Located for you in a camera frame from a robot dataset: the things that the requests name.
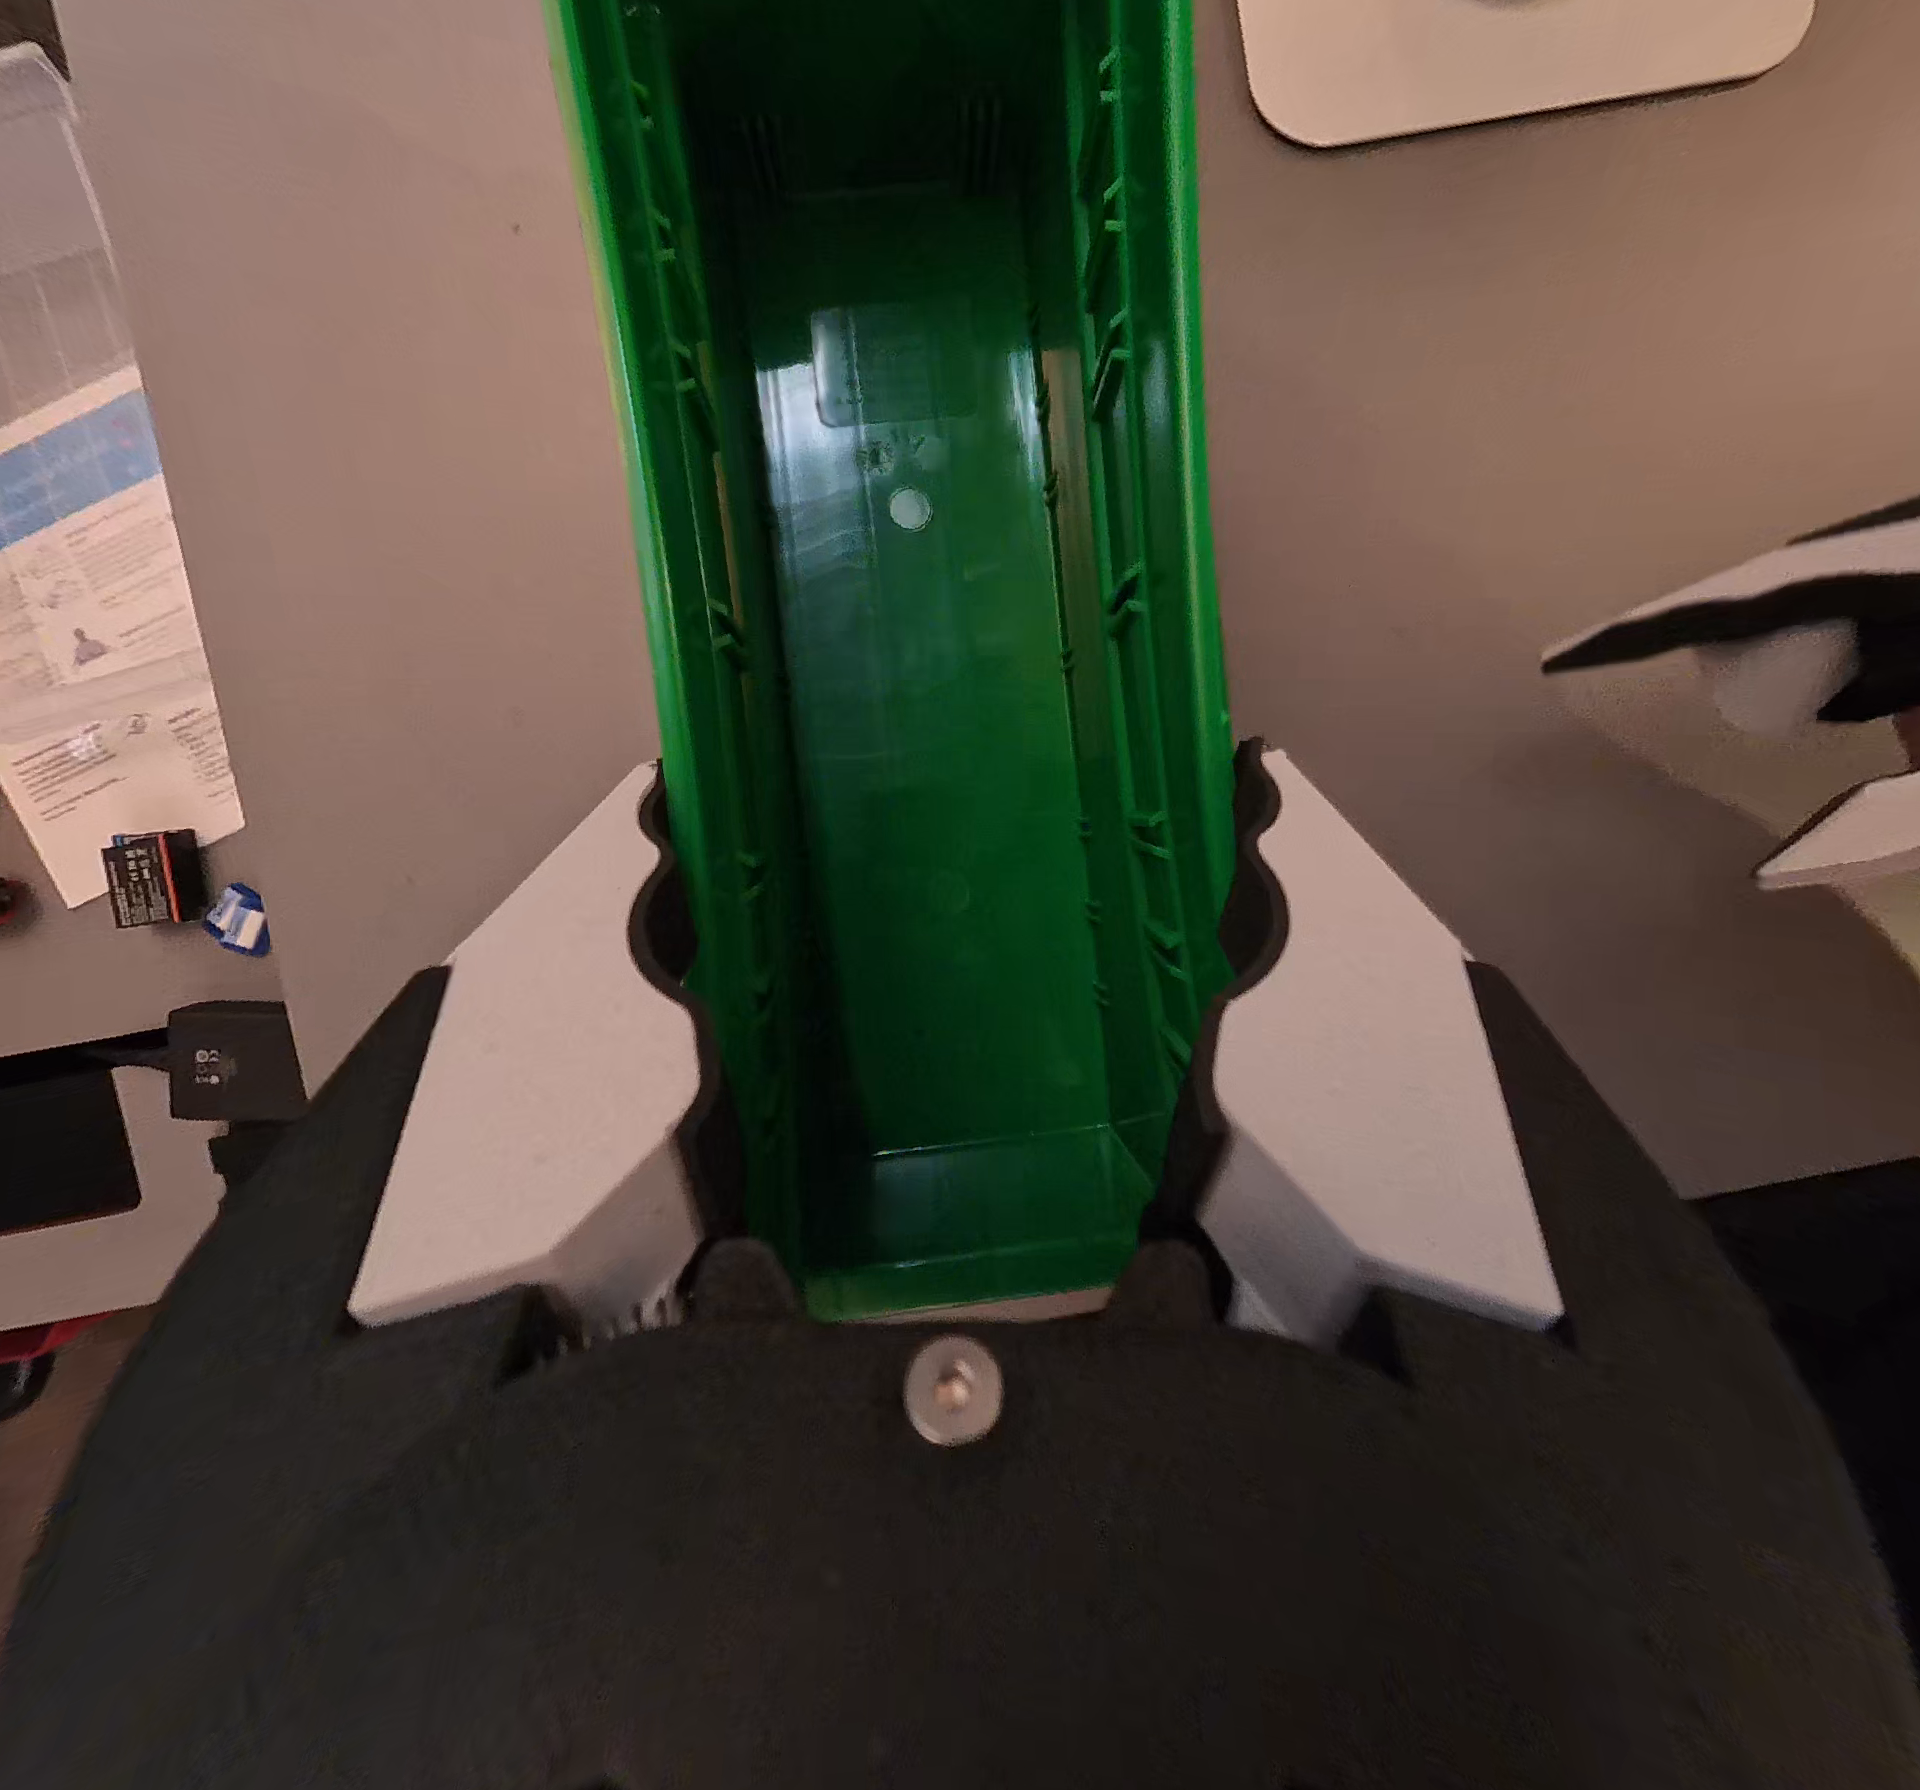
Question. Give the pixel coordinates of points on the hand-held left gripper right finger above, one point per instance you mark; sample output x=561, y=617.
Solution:
x=1385, y=1116

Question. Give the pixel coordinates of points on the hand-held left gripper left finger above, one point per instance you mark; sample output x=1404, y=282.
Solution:
x=542, y=1116

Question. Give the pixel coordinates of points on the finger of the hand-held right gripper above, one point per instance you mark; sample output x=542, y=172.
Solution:
x=1773, y=586
x=1857, y=847

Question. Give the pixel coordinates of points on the green plastic bin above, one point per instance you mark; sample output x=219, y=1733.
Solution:
x=928, y=772

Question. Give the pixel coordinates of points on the black power adapter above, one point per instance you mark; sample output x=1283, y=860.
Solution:
x=238, y=1062

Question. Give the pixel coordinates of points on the small blue white clip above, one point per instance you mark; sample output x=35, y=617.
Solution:
x=238, y=915

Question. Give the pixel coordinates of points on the black battery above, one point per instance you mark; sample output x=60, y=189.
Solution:
x=148, y=876

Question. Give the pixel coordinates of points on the black flat device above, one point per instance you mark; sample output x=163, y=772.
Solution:
x=60, y=1157

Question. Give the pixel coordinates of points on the printed instruction sheet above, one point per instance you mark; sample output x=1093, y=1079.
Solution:
x=111, y=646

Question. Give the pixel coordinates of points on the white mounting plate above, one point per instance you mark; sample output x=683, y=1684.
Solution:
x=1353, y=46

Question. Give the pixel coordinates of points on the clear plastic box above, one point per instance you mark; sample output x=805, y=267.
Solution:
x=57, y=212

